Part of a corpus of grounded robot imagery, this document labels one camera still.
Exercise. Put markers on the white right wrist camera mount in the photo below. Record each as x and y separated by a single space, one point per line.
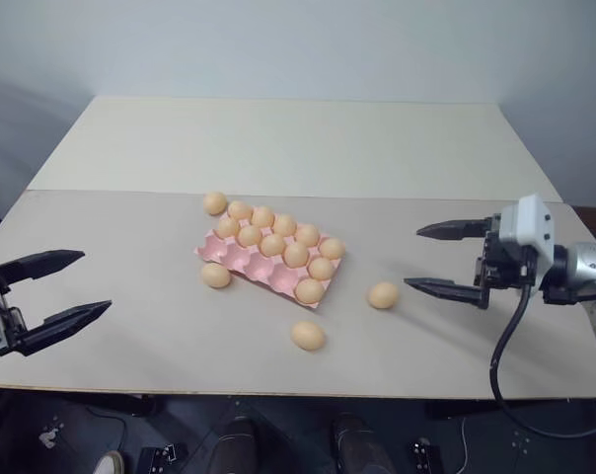
527 224

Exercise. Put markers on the tan egg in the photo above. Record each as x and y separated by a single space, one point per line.
284 225
307 336
249 235
239 210
309 290
214 203
215 275
307 235
296 254
228 227
383 295
272 244
262 216
332 248
320 268

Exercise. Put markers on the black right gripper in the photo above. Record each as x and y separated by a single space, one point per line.
500 269

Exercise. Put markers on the black box with white marks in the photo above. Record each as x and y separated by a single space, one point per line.
162 458
424 455

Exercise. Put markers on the black table frame bar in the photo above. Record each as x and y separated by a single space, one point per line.
475 409

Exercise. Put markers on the white shoe toe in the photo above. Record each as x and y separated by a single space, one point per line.
111 463

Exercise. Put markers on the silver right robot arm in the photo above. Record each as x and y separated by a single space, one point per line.
586 269

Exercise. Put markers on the dark rounded shape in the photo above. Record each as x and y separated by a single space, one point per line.
236 444
359 444

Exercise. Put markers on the pink egg tray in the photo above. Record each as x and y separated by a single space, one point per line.
258 266

